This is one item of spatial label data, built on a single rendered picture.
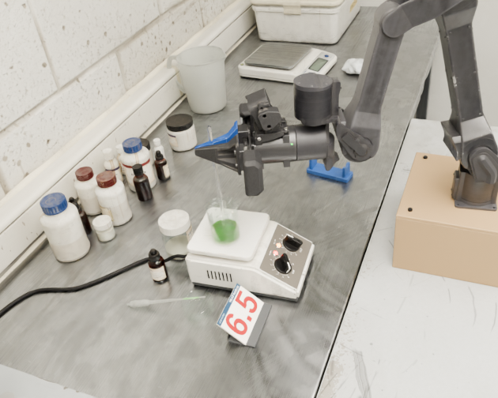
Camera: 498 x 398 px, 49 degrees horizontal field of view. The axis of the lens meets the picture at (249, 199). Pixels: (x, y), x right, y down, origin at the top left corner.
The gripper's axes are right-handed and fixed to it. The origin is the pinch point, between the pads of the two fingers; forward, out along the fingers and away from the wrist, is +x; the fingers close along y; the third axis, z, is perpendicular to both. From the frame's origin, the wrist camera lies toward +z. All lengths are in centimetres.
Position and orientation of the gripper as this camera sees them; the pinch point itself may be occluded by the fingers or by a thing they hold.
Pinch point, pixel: (216, 149)
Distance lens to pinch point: 85.8
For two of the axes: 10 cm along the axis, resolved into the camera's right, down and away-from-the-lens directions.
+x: -10.0, 0.8, 0.0
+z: -0.7, -8.0, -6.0
